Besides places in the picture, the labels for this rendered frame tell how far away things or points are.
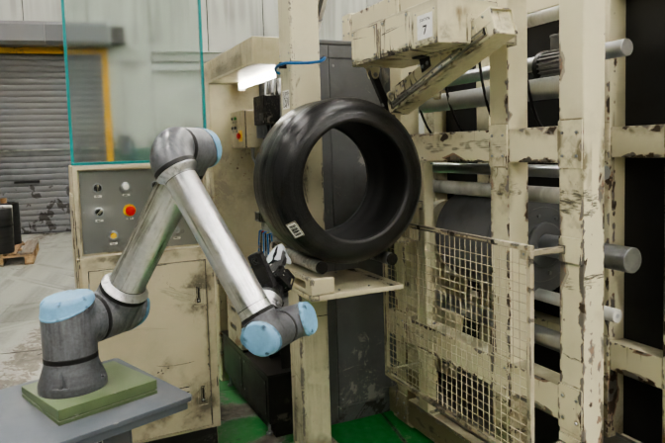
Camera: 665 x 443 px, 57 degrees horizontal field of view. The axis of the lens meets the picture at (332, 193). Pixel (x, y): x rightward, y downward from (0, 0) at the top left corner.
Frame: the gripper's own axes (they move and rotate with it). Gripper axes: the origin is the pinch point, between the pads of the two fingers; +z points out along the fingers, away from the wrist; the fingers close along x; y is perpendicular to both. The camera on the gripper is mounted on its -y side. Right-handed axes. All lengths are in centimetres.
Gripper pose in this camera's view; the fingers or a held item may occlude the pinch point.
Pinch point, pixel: (278, 245)
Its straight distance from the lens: 195.2
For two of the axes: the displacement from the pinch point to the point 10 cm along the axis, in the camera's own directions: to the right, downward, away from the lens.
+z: 1.5, -6.4, 7.5
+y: 5.3, 6.9, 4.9
